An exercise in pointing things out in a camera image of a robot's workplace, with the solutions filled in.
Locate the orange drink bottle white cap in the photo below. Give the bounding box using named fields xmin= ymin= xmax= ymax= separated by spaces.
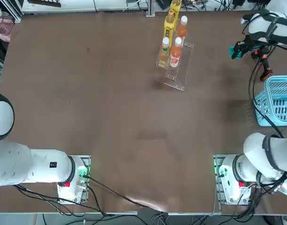
xmin=176 ymin=15 xmax=189 ymax=39

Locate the dark power adapter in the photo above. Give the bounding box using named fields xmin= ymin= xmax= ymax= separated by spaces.
xmin=156 ymin=0 xmax=171 ymax=9

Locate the light blue plastic basket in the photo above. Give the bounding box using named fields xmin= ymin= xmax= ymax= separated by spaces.
xmin=253 ymin=75 xmax=287 ymax=127

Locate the reddish drink bottle white cap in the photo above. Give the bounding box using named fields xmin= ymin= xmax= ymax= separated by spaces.
xmin=169 ymin=37 xmax=183 ymax=69

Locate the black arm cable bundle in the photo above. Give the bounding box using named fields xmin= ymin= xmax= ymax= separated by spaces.
xmin=241 ymin=13 xmax=287 ymax=195

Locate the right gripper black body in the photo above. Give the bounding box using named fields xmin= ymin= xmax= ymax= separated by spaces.
xmin=239 ymin=39 xmax=254 ymax=55

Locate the black cable across table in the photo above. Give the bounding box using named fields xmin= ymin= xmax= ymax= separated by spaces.
xmin=86 ymin=175 xmax=169 ymax=213

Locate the aluminium frame profile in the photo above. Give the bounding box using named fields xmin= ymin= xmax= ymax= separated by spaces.
xmin=0 ymin=0 xmax=23 ymax=23

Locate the aluminium frame post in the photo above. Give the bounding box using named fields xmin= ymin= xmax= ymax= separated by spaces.
xmin=146 ymin=0 xmax=156 ymax=17

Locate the clear acrylic stepped shelf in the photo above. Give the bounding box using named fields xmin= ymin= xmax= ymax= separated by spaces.
xmin=154 ymin=9 xmax=195 ymax=91

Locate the yellow drink bottle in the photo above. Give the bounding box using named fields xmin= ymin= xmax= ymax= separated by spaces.
xmin=163 ymin=10 xmax=178 ymax=40
xmin=169 ymin=0 xmax=182 ymax=17

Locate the teal potato chips packet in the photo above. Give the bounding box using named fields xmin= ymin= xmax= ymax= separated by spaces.
xmin=229 ymin=45 xmax=242 ymax=60

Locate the pale yellow bottle white cap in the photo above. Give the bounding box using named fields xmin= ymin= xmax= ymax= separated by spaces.
xmin=158 ymin=37 xmax=171 ymax=68

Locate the black slotted rack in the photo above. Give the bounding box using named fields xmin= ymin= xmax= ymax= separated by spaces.
xmin=28 ymin=0 xmax=62 ymax=8

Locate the pink plastic basket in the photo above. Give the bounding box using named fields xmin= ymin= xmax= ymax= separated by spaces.
xmin=0 ymin=18 xmax=15 ymax=43

